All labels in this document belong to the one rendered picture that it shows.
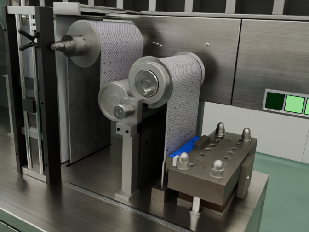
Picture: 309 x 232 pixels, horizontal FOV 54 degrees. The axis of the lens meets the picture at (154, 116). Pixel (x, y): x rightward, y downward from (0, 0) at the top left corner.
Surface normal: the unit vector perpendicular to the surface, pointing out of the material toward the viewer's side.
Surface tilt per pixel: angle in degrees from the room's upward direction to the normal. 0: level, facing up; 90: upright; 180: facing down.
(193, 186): 90
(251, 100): 90
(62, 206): 0
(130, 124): 0
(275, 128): 90
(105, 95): 90
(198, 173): 0
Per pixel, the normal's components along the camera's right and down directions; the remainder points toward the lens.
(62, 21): 0.87, 0.18
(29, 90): -0.50, 0.23
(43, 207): 0.05, -0.95
